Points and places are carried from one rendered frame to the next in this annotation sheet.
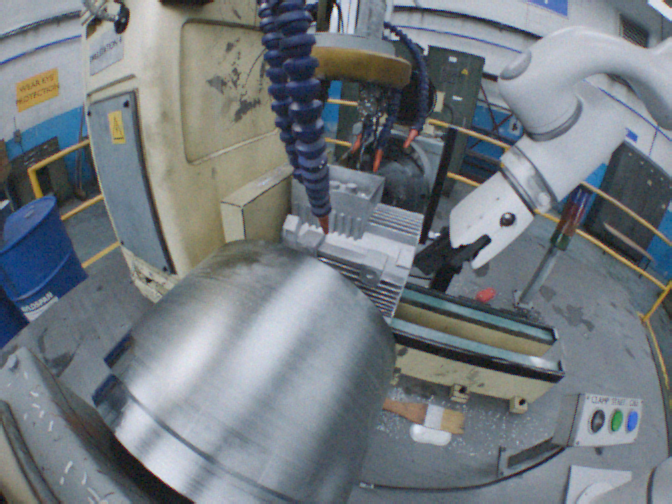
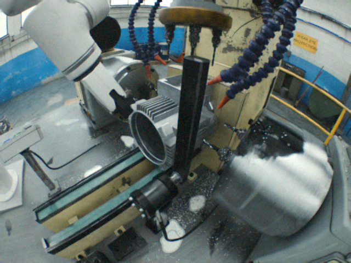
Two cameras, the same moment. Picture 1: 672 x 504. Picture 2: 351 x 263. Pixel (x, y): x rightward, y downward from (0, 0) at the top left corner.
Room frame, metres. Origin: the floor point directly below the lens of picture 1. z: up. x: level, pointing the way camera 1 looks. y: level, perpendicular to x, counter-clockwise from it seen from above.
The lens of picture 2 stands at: (0.53, -0.36, 1.28)
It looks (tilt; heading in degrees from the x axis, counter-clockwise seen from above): 39 degrees down; 114
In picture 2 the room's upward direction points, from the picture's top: 5 degrees clockwise
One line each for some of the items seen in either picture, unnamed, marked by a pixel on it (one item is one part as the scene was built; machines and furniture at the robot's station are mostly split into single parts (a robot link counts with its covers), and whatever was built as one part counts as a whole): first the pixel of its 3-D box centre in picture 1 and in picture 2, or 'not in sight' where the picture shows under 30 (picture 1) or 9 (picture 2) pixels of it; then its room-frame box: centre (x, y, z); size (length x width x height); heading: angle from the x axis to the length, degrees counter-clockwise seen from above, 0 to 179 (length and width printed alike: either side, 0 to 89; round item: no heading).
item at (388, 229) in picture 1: (354, 252); (173, 124); (0.38, -0.03, 1.02); 0.20 x 0.19 x 0.19; 72
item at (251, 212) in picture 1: (273, 244); (203, 116); (0.43, 0.13, 0.97); 0.30 x 0.11 x 0.34; 163
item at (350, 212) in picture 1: (339, 198); (185, 92); (0.39, 0.01, 1.11); 0.12 x 0.11 x 0.07; 72
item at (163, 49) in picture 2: not in sight; (152, 52); (-2.63, 4.22, 0.37); 1.20 x 0.80 x 0.74; 58
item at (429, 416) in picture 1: (419, 413); not in sight; (0.17, -0.20, 0.80); 0.21 x 0.05 x 0.01; 72
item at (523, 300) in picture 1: (554, 250); not in sight; (0.51, -0.62, 1.01); 0.08 x 0.08 x 0.42; 73
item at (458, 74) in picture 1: (445, 121); not in sight; (3.54, -1.23, 0.98); 0.72 x 0.49 x 1.96; 63
